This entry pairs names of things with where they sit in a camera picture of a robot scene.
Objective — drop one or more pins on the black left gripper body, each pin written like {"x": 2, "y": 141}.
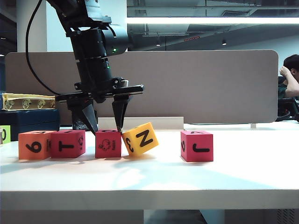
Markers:
{"x": 98, "y": 93}

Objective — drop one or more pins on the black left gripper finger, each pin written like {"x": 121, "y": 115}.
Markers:
{"x": 90, "y": 114}
{"x": 120, "y": 109}

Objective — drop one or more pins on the yellow foam letter block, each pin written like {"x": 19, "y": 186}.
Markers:
{"x": 144, "y": 138}

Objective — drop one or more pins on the pink foam block with O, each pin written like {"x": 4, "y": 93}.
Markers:
{"x": 116, "y": 154}

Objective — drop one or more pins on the pink foam block with T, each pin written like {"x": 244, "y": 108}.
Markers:
{"x": 56, "y": 154}

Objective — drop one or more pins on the orange foam letter block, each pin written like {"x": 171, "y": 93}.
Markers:
{"x": 23, "y": 154}

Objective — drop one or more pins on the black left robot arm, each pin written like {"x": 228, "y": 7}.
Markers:
{"x": 91, "y": 51}

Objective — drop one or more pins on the black mug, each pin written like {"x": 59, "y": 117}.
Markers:
{"x": 78, "y": 124}

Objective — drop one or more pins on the navy blue box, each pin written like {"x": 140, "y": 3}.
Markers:
{"x": 35, "y": 121}

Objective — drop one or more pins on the yellow patterned box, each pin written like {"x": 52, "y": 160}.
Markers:
{"x": 28, "y": 99}

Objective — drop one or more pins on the brown desk partition panel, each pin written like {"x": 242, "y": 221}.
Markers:
{"x": 187, "y": 93}

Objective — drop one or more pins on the green foam block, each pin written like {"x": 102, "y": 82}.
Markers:
{"x": 8, "y": 135}

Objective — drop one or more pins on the pink foam block with J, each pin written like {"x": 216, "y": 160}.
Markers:
{"x": 201, "y": 140}

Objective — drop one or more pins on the red ceiling sign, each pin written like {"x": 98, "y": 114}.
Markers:
{"x": 192, "y": 39}

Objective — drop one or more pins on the round ceiling spotlight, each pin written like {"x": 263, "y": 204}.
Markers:
{"x": 224, "y": 43}

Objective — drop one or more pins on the black office chair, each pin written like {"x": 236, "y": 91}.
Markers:
{"x": 283, "y": 109}

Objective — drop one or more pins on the person in green shirt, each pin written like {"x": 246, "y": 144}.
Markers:
{"x": 292, "y": 88}

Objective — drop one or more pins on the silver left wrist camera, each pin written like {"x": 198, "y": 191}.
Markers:
{"x": 121, "y": 83}

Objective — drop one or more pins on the white partition foot bracket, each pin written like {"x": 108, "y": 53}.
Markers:
{"x": 254, "y": 126}

